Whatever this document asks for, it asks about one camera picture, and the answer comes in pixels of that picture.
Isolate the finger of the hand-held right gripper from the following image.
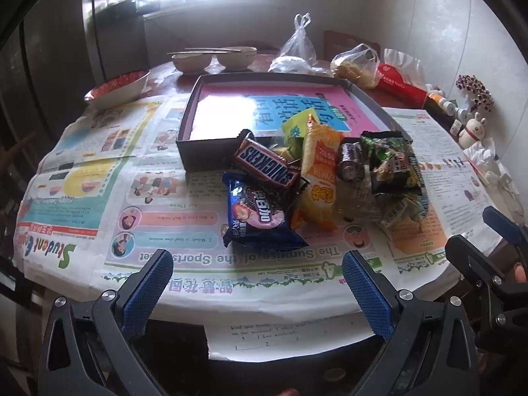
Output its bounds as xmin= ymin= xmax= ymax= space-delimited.
xmin=445 ymin=234 xmax=528 ymax=298
xmin=482 ymin=205 xmax=528 ymax=265

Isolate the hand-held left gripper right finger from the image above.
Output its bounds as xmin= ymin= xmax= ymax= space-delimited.
xmin=342 ymin=250 xmax=482 ymax=396

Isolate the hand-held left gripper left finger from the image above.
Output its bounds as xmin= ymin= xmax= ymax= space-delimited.
xmin=37 ymin=248 xmax=174 ymax=396

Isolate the clear packet with yellow label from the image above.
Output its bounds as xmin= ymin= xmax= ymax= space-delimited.
xmin=373 ymin=192 xmax=432 ymax=232

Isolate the green and black snack packet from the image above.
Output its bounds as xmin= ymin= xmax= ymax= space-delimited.
xmin=359 ymin=131 xmax=427 ymax=199

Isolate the dark round candy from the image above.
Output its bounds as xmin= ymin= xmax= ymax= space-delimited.
xmin=336 ymin=142 xmax=366 ymax=182

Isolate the blue cookie packet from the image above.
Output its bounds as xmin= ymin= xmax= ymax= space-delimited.
xmin=222 ymin=171 xmax=310 ymax=250

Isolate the orange snack packet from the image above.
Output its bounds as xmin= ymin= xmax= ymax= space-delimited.
xmin=298 ymin=113 xmax=345 ymax=232

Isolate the dark cardboard box tray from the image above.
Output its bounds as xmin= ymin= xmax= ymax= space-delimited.
xmin=176 ymin=72 xmax=413 ymax=172

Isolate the brown chocolate bar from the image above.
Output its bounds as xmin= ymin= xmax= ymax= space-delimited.
xmin=233 ymin=130 xmax=302 ymax=192

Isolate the yellow-green snack packet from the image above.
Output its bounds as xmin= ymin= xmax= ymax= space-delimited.
xmin=280 ymin=108 xmax=316 ymax=157

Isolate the colourful newspaper with orange panel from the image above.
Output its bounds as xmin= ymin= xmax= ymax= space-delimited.
xmin=12 ymin=144 xmax=487 ymax=322

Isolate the crumpled white tissue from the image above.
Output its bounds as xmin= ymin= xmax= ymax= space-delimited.
xmin=466 ymin=138 xmax=498 ymax=171

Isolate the white text newspaper sheet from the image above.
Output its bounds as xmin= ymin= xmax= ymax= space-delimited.
xmin=383 ymin=107 xmax=500 ymax=215

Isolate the white worksheet paper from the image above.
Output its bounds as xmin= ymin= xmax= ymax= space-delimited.
xmin=204 ymin=317 xmax=372 ymax=360

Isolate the white rabbit figurine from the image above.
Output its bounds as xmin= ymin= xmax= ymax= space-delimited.
xmin=458 ymin=111 xmax=487 ymax=149

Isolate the orange medicine bottle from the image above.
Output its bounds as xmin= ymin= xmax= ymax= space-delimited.
xmin=429 ymin=93 xmax=456 ymax=113

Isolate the dark red flower ornament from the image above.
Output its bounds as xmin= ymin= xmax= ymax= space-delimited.
xmin=456 ymin=74 xmax=493 ymax=112

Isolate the colourful cartoon newspaper sheet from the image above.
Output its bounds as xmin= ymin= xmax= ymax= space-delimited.
xmin=53 ymin=95 xmax=199 ymax=161

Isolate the red tissue pack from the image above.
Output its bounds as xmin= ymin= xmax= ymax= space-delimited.
xmin=375 ymin=49 xmax=430 ymax=108

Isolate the pink and blue booklet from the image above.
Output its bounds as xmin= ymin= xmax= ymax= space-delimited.
xmin=187 ymin=84 xmax=397 ymax=139

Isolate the red patterned bowl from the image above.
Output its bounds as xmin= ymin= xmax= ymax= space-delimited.
xmin=84 ymin=69 xmax=151 ymax=108

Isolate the clear bag of fried pastry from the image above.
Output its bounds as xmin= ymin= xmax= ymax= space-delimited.
xmin=332 ymin=43 xmax=380 ymax=89

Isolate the white ceramic bowl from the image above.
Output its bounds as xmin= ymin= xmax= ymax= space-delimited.
xmin=214 ymin=47 xmax=258 ymax=71
xmin=171 ymin=51 xmax=215 ymax=74

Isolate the crumpled white plastic bag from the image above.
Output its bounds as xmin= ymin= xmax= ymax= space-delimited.
xmin=268 ymin=55 xmax=314 ymax=75

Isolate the grey refrigerator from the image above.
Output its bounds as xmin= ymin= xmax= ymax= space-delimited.
xmin=82 ymin=0 xmax=149 ymax=87

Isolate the tall clear plastic bag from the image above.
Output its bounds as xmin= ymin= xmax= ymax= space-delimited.
xmin=280 ymin=14 xmax=318 ymax=64

